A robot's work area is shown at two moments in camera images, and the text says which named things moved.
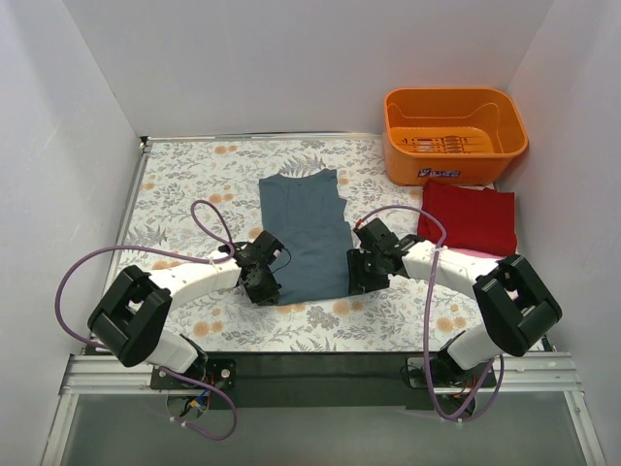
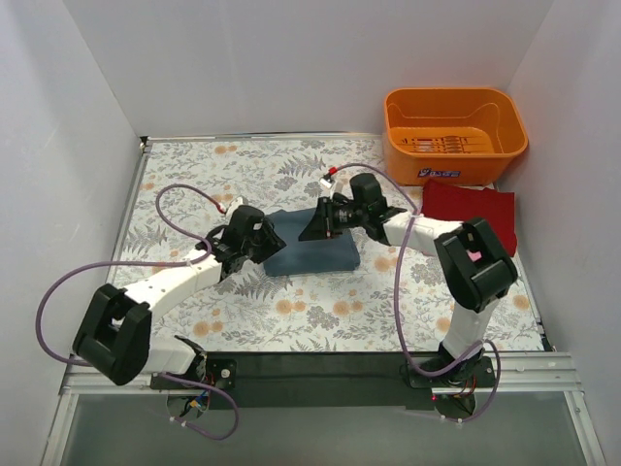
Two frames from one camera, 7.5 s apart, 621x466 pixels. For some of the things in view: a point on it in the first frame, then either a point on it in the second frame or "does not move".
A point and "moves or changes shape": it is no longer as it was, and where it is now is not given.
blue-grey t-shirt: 306,215 moves or changes shape
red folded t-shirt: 475,217 does not move
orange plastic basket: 467,135 does not move
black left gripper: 265,288 to 262,235
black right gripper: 364,274 to 328,218
